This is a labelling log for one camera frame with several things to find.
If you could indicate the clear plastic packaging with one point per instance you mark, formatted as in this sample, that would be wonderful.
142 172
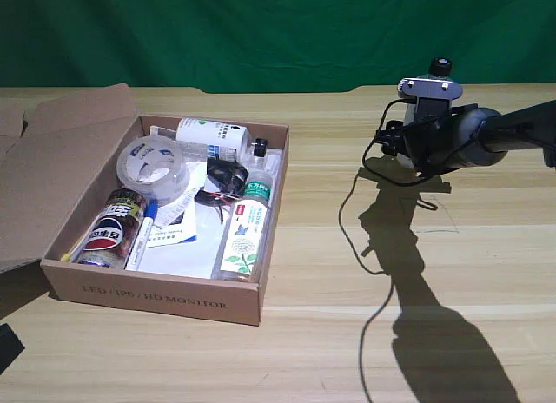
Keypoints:
271 160

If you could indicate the white bottle with blue label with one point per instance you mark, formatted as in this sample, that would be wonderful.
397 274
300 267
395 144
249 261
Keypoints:
204 134

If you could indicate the clear tape roll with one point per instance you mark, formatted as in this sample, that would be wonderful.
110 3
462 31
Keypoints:
178 173

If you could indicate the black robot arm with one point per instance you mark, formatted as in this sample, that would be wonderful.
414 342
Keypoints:
517 125

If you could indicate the large white paper sheet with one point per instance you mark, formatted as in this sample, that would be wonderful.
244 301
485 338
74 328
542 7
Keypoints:
191 257

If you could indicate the white marker with blue cap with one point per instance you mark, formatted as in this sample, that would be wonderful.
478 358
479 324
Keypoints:
139 242

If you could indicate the green cloth backdrop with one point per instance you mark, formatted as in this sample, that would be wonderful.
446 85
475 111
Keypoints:
260 34

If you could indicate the yellow stick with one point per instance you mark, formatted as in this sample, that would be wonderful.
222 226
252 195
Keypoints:
66 257

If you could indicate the clear bottle with green label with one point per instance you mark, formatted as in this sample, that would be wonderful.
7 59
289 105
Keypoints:
243 238

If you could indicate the brown cardboard box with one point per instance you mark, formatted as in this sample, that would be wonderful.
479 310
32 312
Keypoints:
152 294

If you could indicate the white printed receipt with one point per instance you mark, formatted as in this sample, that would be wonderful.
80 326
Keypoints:
174 209

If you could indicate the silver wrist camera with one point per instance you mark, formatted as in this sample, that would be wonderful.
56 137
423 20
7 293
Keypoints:
430 88

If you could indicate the black block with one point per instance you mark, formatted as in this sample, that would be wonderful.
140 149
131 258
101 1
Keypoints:
9 348

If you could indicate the Pepsi can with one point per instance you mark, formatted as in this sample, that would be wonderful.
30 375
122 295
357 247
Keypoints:
108 233

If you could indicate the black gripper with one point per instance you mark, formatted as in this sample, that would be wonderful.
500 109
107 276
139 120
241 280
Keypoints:
434 147

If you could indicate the white leaflet with blue edge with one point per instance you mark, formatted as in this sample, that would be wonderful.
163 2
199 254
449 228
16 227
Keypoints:
171 238

